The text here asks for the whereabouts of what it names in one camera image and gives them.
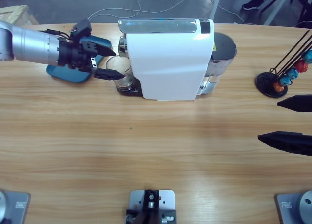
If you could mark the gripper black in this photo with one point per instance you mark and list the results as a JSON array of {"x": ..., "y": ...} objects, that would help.
[{"x": 70, "y": 54}]

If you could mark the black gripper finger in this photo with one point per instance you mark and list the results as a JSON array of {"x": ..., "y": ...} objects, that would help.
[
  {"x": 299, "y": 103},
  {"x": 290, "y": 142}
]

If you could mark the clear drinking glass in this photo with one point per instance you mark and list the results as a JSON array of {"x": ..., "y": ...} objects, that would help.
[{"x": 117, "y": 63}]

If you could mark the silver coffee machine lever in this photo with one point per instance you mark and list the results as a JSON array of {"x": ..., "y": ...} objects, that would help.
[{"x": 158, "y": 26}]

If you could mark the arm silver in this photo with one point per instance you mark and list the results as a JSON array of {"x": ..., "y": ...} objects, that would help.
[{"x": 29, "y": 46}]

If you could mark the blue coffee capsule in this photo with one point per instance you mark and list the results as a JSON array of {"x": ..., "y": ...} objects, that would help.
[
  {"x": 292, "y": 73},
  {"x": 309, "y": 56},
  {"x": 284, "y": 80}
]

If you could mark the orange coffee capsule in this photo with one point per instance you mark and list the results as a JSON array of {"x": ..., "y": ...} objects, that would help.
[{"x": 278, "y": 87}]

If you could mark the red coffee capsule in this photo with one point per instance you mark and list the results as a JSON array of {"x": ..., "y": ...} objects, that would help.
[{"x": 301, "y": 66}]

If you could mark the white capsule coffee machine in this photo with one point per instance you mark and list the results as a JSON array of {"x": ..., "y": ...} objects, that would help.
[{"x": 168, "y": 63}]

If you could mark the teal plastic serving tray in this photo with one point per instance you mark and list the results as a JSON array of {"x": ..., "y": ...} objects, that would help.
[{"x": 68, "y": 75}]

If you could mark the metal grid drip tray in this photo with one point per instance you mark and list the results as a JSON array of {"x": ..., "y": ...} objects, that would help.
[{"x": 136, "y": 93}]

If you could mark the light wooden crate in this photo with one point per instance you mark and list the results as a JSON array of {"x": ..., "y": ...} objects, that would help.
[{"x": 14, "y": 14}]

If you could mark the black sneaker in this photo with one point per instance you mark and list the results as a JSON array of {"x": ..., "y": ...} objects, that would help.
[{"x": 250, "y": 6}]

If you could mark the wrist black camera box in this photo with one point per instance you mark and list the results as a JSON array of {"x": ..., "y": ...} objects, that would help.
[{"x": 83, "y": 27}]

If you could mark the arm grey base plate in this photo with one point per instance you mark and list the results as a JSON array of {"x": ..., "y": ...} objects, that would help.
[
  {"x": 19, "y": 204},
  {"x": 287, "y": 204}
]

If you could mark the black chair frame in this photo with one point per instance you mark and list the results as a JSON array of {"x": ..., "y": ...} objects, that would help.
[{"x": 304, "y": 13}]

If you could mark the white slanted frame leg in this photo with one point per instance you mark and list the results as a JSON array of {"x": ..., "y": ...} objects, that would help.
[{"x": 278, "y": 6}]

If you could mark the white metal post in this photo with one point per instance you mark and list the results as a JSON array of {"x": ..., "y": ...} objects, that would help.
[{"x": 216, "y": 4}]

